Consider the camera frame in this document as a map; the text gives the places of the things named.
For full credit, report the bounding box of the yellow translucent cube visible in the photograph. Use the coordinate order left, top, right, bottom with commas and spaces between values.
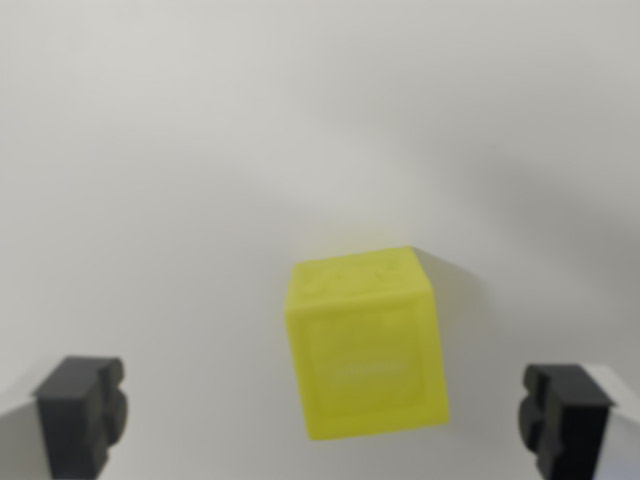
283, 244, 450, 443

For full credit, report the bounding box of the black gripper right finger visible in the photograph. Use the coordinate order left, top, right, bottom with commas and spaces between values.
516, 363, 640, 480

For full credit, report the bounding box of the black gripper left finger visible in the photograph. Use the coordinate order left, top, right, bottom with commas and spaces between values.
0, 355, 129, 480

